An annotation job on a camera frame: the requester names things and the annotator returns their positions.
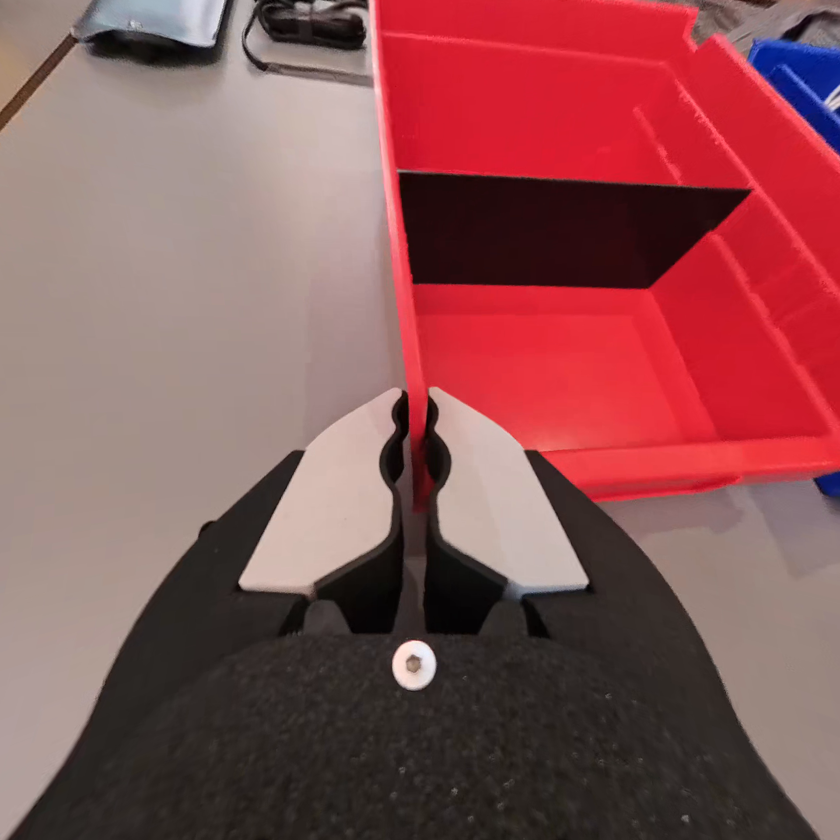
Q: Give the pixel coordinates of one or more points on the grey desk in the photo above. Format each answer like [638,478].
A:
[197,262]

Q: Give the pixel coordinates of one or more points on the black power adapter bundle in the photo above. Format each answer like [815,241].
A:
[315,26]

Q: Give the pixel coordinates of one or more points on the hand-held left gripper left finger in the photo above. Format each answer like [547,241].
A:
[328,512]

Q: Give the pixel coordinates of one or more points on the blue plastic bin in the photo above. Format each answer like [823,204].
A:
[794,65]

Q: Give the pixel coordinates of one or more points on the grey-blue zip pouch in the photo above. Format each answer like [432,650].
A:
[157,23]

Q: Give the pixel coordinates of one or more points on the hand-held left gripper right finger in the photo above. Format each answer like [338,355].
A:
[512,518]

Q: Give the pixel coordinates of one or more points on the red plastic bin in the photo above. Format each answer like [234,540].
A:
[558,367]

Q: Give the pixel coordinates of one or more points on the black bin divider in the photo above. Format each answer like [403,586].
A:
[558,229]

